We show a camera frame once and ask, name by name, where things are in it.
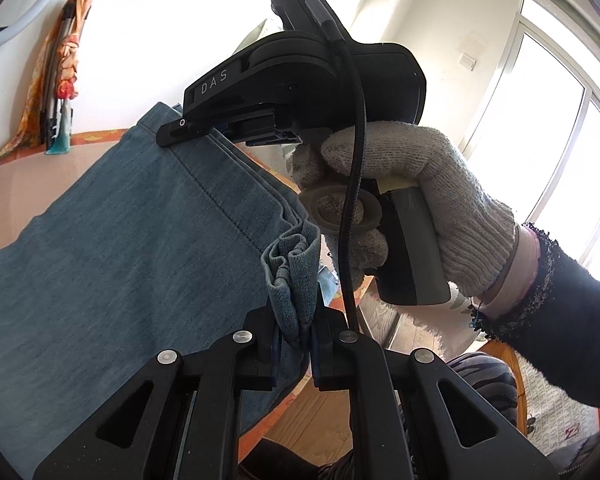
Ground blue denim pants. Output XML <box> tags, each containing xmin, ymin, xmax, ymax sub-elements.
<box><xmin>0</xmin><ymin>102</ymin><xmax>326</xmax><ymax>480</ymax></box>

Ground person's right hand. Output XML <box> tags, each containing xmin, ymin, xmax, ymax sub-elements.
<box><xmin>287</xmin><ymin>120</ymin><xmax>518</xmax><ymax>301</ymax></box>

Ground teal ornament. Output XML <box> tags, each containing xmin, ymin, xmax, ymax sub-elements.
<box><xmin>45</xmin><ymin>100</ymin><xmax>76</xmax><ymax>156</ymax></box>

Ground person's right forearm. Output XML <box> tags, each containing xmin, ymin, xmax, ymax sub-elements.
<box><xmin>470</xmin><ymin>220</ymin><xmax>600</xmax><ymax>411</ymax></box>

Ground person's striped trousers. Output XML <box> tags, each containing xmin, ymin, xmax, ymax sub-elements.
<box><xmin>445</xmin><ymin>352</ymin><xmax>521</xmax><ymax>441</ymax></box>

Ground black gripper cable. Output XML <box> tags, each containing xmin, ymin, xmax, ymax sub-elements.
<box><xmin>305</xmin><ymin>0</ymin><xmax>366</xmax><ymax>331</ymax></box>

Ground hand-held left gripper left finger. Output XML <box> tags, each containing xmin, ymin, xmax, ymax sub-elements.
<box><xmin>32</xmin><ymin>305</ymin><xmax>281</xmax><ymax>480</ymax></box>

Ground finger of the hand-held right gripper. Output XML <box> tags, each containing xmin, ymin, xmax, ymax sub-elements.
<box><xmin>215</xmin><ymin>119</ymin><xmax>303</xmax><ymax>148</ymax></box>
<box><xmin>157</xmin><ymin>107</ymin><xmax>276</xmax><ymax>148</ymax></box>

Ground folded black tripod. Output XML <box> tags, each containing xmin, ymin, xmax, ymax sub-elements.
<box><xmin>40</xmin><ymin>2</ymin><xmax>73</xmax><ymax>143</ymax></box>

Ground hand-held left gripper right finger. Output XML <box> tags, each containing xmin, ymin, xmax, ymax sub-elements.
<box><xmin>310</xmin><ymin>292</ymin><xmax>558</xmax><ymax>480</ymax></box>

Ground white framed window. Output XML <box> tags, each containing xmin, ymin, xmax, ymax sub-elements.
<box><xmin>460</xmin><ymin>0</ymin><xmax>600</xmax><ymax>271</ymax></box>

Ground white patterned rug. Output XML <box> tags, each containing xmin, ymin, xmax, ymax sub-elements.
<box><xmin>515</xmin><ymin>355</ymin><xmax>600</xmax><ymax>461</ymax></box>

